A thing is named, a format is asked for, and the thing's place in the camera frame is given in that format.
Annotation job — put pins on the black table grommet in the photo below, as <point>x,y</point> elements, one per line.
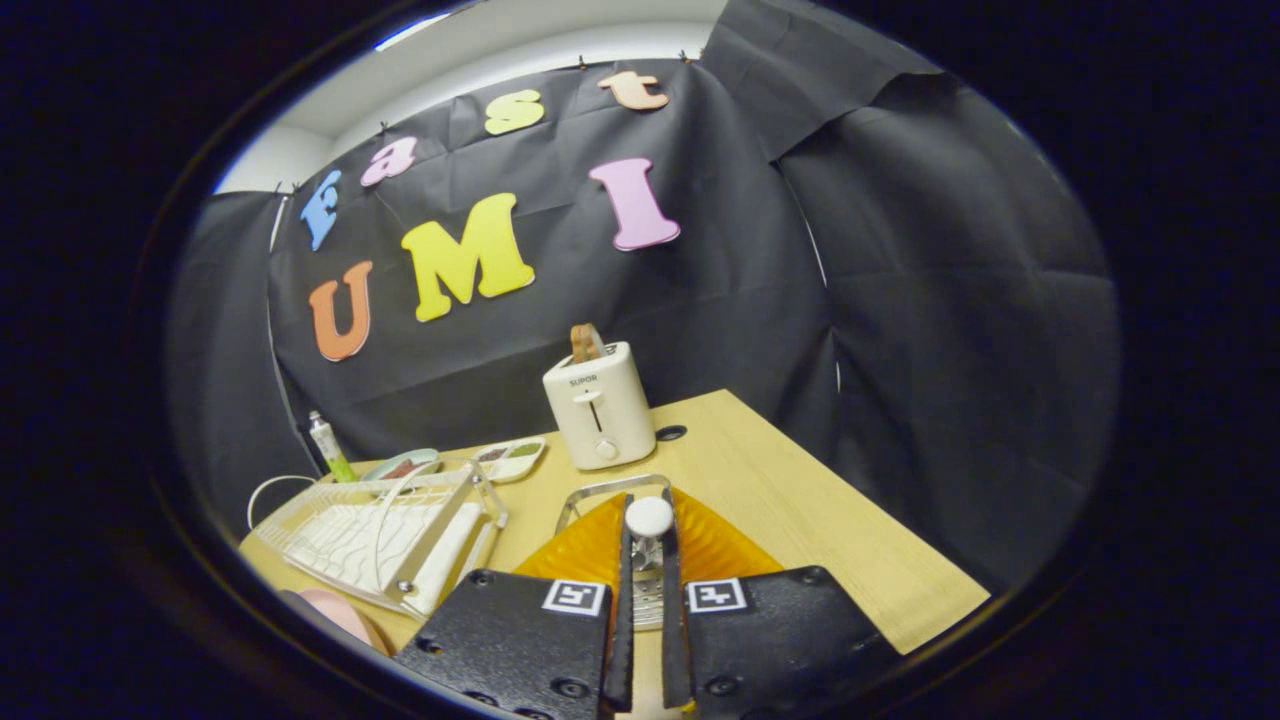
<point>671,433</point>

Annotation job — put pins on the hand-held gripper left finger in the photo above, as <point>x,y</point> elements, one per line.
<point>622,620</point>

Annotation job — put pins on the white drip tray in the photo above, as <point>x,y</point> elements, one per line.
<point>455,560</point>

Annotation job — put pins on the white toaster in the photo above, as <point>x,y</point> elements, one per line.
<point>600,410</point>

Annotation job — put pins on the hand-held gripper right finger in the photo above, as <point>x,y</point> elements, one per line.
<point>672,640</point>

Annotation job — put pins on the pink plate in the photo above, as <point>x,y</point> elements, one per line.
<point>340,615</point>

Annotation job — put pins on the clear bottle green liquid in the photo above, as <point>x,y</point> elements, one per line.
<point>325,440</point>

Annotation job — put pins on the black backdrop cloth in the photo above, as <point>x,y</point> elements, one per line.
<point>900,300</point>

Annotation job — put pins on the brown meat piece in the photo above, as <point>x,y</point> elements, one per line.
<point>405,466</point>

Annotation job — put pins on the pale green plate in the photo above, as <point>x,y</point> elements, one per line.
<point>378,470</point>

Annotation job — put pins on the bread slice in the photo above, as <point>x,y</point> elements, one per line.
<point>587,342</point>

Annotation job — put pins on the white divided tray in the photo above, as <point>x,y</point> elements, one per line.
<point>515,468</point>

